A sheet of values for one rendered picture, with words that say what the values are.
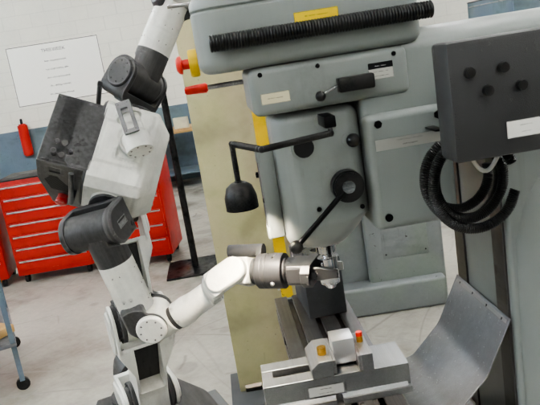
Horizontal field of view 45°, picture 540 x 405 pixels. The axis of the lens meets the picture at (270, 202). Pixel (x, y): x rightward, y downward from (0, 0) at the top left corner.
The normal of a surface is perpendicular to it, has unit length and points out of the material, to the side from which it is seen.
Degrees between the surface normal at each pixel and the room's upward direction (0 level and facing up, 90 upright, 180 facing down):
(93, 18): 90
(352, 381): 90
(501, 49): 90
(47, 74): 90
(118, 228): 82
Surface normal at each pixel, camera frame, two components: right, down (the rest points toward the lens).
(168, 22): 0.50, 0.18
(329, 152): 0.09, 0.21
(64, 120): 0.27, -0.39
